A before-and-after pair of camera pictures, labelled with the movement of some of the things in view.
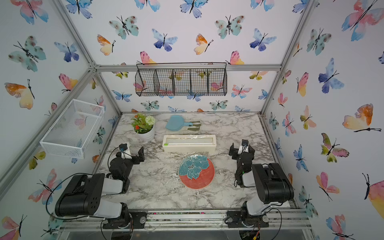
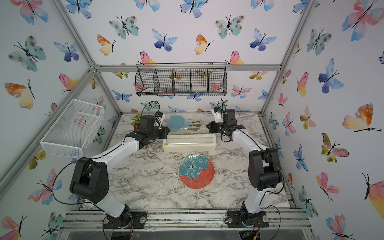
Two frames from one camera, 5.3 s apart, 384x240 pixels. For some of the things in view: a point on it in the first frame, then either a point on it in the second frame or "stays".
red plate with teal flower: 196,171 stays
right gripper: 235,151 to 212,128
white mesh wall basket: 71,133 stays
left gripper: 136,160 to 164,130
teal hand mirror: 176,122 stays
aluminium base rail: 285,219 stays
